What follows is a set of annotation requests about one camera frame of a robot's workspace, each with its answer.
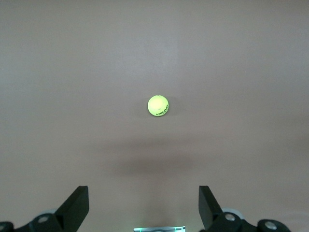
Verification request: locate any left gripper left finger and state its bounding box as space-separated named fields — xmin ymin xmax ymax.
xmin=0 ymin=185 xmax=90 ymax=232

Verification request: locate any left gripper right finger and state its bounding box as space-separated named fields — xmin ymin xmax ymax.
xmin=198 ymin=185 xmax=291 ymax=232

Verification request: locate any yellow-green tennis ball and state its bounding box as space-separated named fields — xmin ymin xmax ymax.
xmin=147 ymin=95 xmax=170 ymax=117

